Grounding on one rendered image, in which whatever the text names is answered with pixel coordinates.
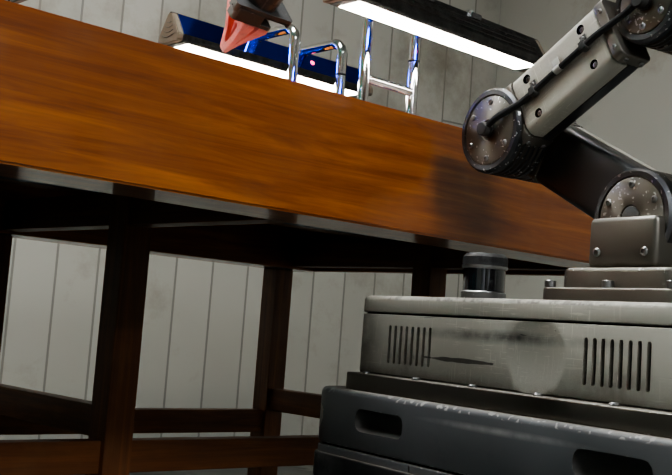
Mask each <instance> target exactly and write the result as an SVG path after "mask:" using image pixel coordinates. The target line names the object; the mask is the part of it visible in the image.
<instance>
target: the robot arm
mask: <svg viewBox="0 0 672 475"><path fill-rule="evenodd" d="M282 1H283V0H227V9H226V20H225V27H224V31H223V35H222V39H221V43H220V48H221V50H222V52H225V53H226V52H228V51H230V50H232V49H234V48H236V47H237V46H239V45H241V44H243V43H246V42H249V41H251V40H254V39H256V38H259V37H261V36H264V35H266V34H267V32H268V31H269V30H270V28H271V26H270V24H269V23H268V21H267V20H270V21H273V22H276V23H279V24H282V25H284V26H285V28H286V29H287V28H288V27H289V26H290V24H291V23H292V22H293V21H292V19H291V17H290V15H289V13H288V11H287V10H286V8H285V6H284V4H283V2H282Z"/></svg>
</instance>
